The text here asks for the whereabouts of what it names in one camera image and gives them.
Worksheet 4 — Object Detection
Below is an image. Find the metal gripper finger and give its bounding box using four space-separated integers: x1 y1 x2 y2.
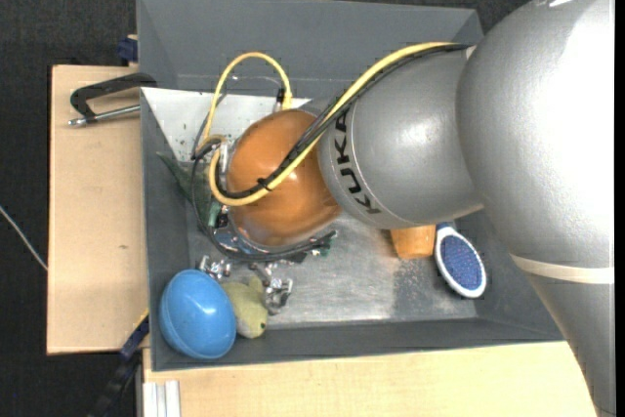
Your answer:
196 254 233 280
248 261 295 315

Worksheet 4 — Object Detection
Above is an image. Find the yellow-green plush toy animal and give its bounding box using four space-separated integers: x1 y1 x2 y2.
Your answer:
221 275 271 340

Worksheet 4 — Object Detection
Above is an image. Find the blue plastic egg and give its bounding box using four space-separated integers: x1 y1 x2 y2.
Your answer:
157 269 238 360

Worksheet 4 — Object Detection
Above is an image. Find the grey metal bin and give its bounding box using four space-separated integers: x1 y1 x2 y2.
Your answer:
135 0 567 373

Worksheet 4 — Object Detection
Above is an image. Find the brown cardboard board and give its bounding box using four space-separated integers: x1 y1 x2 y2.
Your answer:
46 63 150 355

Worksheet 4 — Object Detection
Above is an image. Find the orange wooden block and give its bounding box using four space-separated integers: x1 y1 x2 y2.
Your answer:
389 223 438 261

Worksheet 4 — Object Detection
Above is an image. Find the blue and white brush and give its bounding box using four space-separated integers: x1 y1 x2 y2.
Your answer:
434 222 488 300

